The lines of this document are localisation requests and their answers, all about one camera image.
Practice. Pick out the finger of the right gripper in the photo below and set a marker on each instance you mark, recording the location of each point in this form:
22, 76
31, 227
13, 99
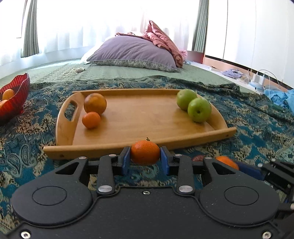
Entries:
251, 170

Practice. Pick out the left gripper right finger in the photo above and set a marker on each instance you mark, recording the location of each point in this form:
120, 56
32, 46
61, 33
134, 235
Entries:
181, 166

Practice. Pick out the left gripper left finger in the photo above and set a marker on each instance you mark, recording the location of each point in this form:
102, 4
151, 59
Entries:
110, 166

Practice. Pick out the small mandarin with stem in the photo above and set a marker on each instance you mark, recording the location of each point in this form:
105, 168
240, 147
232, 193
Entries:
145, 152

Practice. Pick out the green apple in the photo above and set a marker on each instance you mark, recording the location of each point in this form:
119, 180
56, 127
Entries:
184, 97
199, 110

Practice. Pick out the dark red date fruit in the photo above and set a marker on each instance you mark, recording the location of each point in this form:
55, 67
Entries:
198, 158

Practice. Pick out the blue paisley patterned cloth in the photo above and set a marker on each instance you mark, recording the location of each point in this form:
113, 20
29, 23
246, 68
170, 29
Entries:
264, 130

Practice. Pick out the wooden serving tray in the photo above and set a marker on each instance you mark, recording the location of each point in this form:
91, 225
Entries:
131, 115

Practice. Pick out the large brownish orange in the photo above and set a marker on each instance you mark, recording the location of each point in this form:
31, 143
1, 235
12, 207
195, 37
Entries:
95, 103

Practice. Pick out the light blue cloth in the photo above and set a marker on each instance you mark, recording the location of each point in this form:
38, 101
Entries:
282, 99

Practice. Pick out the white charger device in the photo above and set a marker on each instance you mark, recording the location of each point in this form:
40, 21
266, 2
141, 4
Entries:
259, 77

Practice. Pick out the green quilted bedspread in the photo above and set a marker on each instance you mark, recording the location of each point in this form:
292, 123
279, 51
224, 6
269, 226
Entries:
73, 70

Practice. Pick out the blue-grey cloth on floor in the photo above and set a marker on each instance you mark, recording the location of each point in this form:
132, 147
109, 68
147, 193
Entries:
232, 73

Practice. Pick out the white pillow behind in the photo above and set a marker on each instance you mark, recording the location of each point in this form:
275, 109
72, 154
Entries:
89, 53

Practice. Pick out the purple pillow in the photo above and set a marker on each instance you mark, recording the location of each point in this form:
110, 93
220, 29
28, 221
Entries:
130, 51

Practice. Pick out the red glass fruit bowl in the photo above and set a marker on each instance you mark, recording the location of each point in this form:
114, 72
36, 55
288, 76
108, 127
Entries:
14, 106

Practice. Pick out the right green curtain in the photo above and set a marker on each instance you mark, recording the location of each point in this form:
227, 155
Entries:
199, 38

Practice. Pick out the green curtain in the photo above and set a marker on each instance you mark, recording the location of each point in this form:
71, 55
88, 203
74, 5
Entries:
29, 36
199, 38

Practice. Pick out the orange in bowl lower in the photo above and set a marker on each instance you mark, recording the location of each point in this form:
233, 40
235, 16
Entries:
2, 103

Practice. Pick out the orange in bowl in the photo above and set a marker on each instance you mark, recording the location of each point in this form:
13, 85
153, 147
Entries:
9, 93
2, 103

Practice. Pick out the orange in bowl upper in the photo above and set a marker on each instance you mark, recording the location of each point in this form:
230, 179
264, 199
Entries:
9, 93

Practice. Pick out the pink crumpled blanket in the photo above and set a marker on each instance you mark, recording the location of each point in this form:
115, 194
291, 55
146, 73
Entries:
161, 40

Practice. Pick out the left green curtain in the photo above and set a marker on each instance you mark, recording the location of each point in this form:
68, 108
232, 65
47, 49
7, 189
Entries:
29, 36

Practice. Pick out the white sheer curtain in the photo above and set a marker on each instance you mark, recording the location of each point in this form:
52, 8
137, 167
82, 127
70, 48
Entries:
63, 25

